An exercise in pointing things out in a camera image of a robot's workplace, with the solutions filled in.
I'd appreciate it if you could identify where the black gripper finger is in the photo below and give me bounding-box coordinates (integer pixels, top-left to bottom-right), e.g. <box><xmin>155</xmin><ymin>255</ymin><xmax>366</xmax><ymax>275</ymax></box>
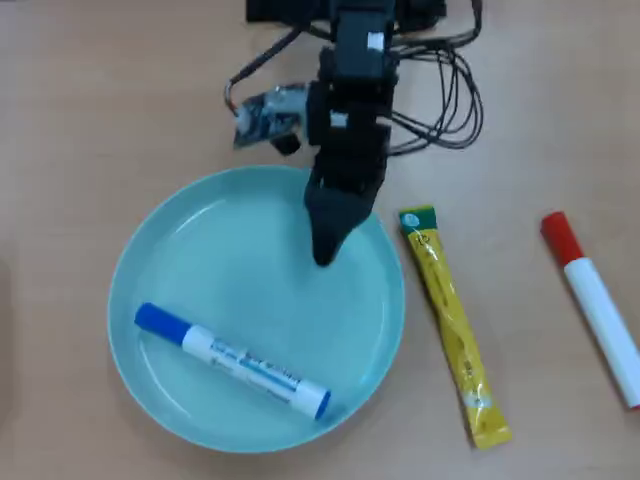
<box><xmin>303</xmin><ymin>169</ymin><xmax>349</xmax><ymax>267</ymax></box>
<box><xmin>324</xmin><ymin>187</ymin><xmax>382</xmax><ymax>267</ymax></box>

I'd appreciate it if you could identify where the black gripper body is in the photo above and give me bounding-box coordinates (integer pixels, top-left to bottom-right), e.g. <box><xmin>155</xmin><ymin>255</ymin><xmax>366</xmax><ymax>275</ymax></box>
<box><xmin>304</xmin><ymin>74</ymin><xmax>401</xmax><ymax>199</ymax></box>

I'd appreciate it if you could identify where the blue capped white marker pen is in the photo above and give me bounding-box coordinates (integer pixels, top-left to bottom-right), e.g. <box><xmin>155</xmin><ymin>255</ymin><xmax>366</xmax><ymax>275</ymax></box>
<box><xmin>133</xmin><ymin>301</ymin><xmax>333</xmax><ymax>421</ymax></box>

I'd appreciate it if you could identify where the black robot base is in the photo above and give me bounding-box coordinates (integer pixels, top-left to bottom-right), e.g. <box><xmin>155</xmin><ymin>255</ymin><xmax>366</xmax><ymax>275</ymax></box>
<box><xmin>245</xmin><ymin>0</ymin><xmax>447</xmax><ymax>36</ymax></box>

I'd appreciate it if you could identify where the red capped white marker pen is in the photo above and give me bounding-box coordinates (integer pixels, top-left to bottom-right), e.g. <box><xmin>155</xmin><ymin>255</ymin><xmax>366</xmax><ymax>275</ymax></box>
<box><xmin>539</xmin><ymin>210</ymin><xmax>640</xmax><ymax>412</ymax></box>

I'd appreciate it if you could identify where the yellow stick sachet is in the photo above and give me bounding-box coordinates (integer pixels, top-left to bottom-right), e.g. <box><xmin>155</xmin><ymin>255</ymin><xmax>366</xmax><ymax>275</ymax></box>
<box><xmin>398</xmin><ymin>203</ymin><xmax>513</xmax><ymax>450</ymax></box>

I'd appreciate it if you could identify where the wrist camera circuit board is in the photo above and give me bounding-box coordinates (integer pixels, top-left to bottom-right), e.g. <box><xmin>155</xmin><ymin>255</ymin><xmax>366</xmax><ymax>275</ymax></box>
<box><xmin>231</xmin><ymin>82</ymin><xmax>312</xmax><ymax>151</ymax></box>

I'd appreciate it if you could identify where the black cable bundle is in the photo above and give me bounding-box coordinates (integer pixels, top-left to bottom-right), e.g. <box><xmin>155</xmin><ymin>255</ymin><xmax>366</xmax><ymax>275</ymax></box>
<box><xmin>387</xmin><ymin>0</ymin><xmax>485</xmax><ymax>156</ymax></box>

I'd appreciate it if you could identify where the thin camera wire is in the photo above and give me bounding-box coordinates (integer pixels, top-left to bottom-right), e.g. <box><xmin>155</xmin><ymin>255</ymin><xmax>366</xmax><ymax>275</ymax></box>
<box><xmin>223</xmin><ymin>22</ymin><xmax>332</xmax><ymax>115</ymax></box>

